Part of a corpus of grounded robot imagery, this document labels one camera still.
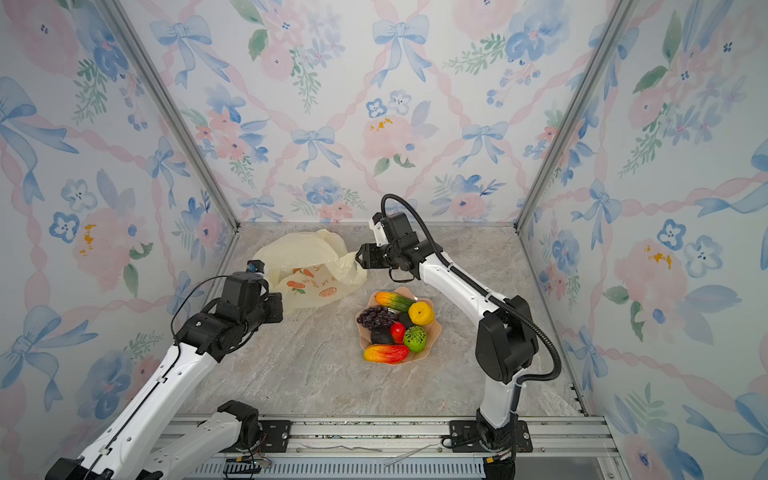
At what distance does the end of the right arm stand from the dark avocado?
21 cm

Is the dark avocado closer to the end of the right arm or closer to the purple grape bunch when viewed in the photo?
the purple grape bunch

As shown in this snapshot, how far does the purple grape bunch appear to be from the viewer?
85 cm

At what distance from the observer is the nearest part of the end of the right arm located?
628 millimetres

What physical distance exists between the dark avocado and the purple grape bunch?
0.01 m

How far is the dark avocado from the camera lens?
2.80ft

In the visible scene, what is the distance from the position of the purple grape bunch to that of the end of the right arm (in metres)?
0.17

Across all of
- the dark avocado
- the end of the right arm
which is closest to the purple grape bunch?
the dark avocado
